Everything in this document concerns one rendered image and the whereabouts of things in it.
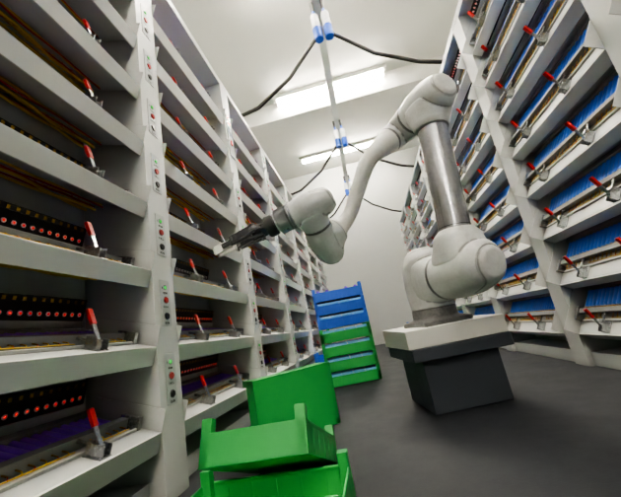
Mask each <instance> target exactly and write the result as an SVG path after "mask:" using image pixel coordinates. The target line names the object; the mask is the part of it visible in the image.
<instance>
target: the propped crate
mask: <svg viewBox="0 0 621 497"><path fill-rule="evenodd" d="M294 409H295V419H294V420H288V421H282V422H275V423H269V424H263V425H256V426H250V427H244V428H239V429H232V430H226V431H220V432H216V419H213V418H208V419H203V420H202V428H201V438H200V450H199V462H198V470H211V471H225V472H240V473H256V474H260V473H268V472H275V471H282V470H289V469H296V468H303V467H311V466H318V465H325V464H332V463H338V461H337V456H336V453H337V450H336V442H335V435H334V427H333V425H326V426H324V428H325V430H323V429H322V428H320V427H319V426H317V425H316V424H314V423H313V422H311V421H310V420H308V410H307V405H306V404H305V403H297V404H294Z"/></svg>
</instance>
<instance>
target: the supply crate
mask: <svg viewBox="0 0 621 497"><path fill-rule="evenodd" d="M357 285H358V286H353V287H348V288H343V289H338V290H332V291H327V292H322V293H317V294H316V293H315V291H314V290H311V293H312V299H313V303H317V304H318V305H320V304H325V303H330V302H335V301H338V302H339V301H341V300H346V299H351V298H356V297H360V295H362V294H363V290H362V286H361V281H357Z"/></svg>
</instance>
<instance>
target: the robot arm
mask: <svg viewBox="0 0 621 497"><path fill-rule="evenodd" d="M456 92H457V89H456V85H455V82H454V80H453V79H452V78H451V77H450V76H448V75H446V74H444V73H439V74H436V75H431V76H429V77H427V78H426V79H424V80H423V81H421V82H420V83H419V84H418V85H417V86H416V87H415V88H414V89H413V90H412V91H411V92H410V94H409V95H408V96H407V97H406V99H405V100H404V102H403V103H402V105H401V107H400V108H399V109H398V111H397V112H396V113H395V115H394V116H393V118H392V119H391V120H390V122H389V124H388V125H387V126H386V127H385V128H384V129H383V130H382V131H381V132H380V133H379V135H378V136H377V137H376V139H375V140H374V141H373V142H372V143H371V145H370V146H369V147H368V148H367V149H366V151H365V152H364V154H363V155H362V157H361V159H360V161H359V164H358V166H357V169H356V171H355V175H354V178H353V182H352V185H351V189H350V192H349V196H348V199H347V203H346V206H345V209H344V211H343V213H342V214H341V216H340V217H339V218H337V219H335V220H334V219H329V217H328V215H329V214H330V213H332V211H333V210H334V208H335V207H336V202H335V199H334V197H333V195H332V193H331V191H330V190H329V189H328V188H326V187H318V188H315V189H312V190H309V191H306V192H304V193H302V194H300V195H298V196H296V197H295V198H293V199H292V200H291V201H290V202H289V203H287V204H284V205H283V206H281V207H279V208H277V209H275V210H273V211H272V213H273V215H272V214H269V215H267V216H265V217H263V218H262V223H261V224H257V225H255V226H253V224H252V223H251V224H249V225H248V226H247V227H245V228H243V229H241V230H240V231H238V232H236V233H234V234H232V235H230V236H229V239H228V240H227V241H225V242H223V243H221V244H219V245H217V246H215V247H213V248H212V249H213V252H214V253H215V255H219V257H222V256H224V255H226V254H228V253H230V252H232V251H234V250H238V251H240V250H241V249H245V248H247V247H250V246H252V245H254V244H256V243H259V242H261V241H264V240H266V236H268V235H269V236H270V237H272V238H273V237H275V236H277V235H279V234H281V232H282V233H283V234H286V233H288V232H290V231H292V230H294V229H297V228H298V227H301V229H302V230H303V231H304V233H305V235H306V237H307V241H308V243H309V245H310V247H311V249H312V251H313V252H314V254H315V255H316V256H317V258H318V259H319V260H320V261H322V262H324V263H326V264H335V263H337V262H339V261H340V260H341V259H342V258H343V255H344V246H345V242H346V240H347V238H348V235H347V232H348V230H349V229H350V228H351V226H352V225H353V223H354V221H355V220H356V218H357V215H358V213H359V210H360V207H361V204H362V201H363V198H364V195H365V192H366V189H367V186H368V183H369V180H370V177H371V174H372V171H373V169H374V167H375V165H376V163H377V162H378V161H379V160H381V159H382V158H384V157H386V156H388V155H390V154H392V153H394V152H396V151H397V150H399V149H400V148H402V147H403V146H405V145H406V144H407V143H408V142H410V141H411V140H413V139H414V138H415V137H419V142H420V146H421V151H422V156H423V160H424V165H425V170H426V174H427V179H428V184H429V188H430V192H431V197H432V201H433V206H434V211H435V215H436V220H437V225H438V229H439V232H438V233H437V234H436V236H435V237H434V239H433V247H432V248H428V247H424V248H416V249H414V250H411V251H409V252H408V253H407V254H406V256H405V257H404V260H403V265H402V276H403V282H404V287H405V291H406V295H407V299H408V302H409V305H410V308H411V311H412V317H413V321H411V322H409V323H407V324H405V325H404V328H412V327H430V326H435V325H439V324H444V323H449V322H453V321H458V320H467V319H472V318H473V315H472V314H463V313H459V312H458V310H457V308H456V305H455V302H454V299H458V298H465V297H470V296H474V295H477V294H480V293H483V292H485V291H487V290H489V289H491V288H492V287H494V286H495V285H496V284H498V283H499V282H500V281H501V280H502V279H503V277H504V276H505V274H506V270H507V262H506V258H505V255H504V253H503V252H502V250H501V249H500V248H499V247H498V246H497V245H496V244H495V243H493V242H492V241H490V240H487V238H486V237H485V236H484V234H483V232H482V231H481V230H480V229H478V228H477V227H475V226H473V225H471V222H470V217H469V213H468V209H467V205H466V201H465V197H464V193H463V189H462V184H461V180H460V176H459V172H458V168H457V164H456V160H455V156H454V151H453V148H452V144H451V140H450V136H449V124H450V118H451V111H452V104H453V102H454V100H455V97H456Z"/></svg>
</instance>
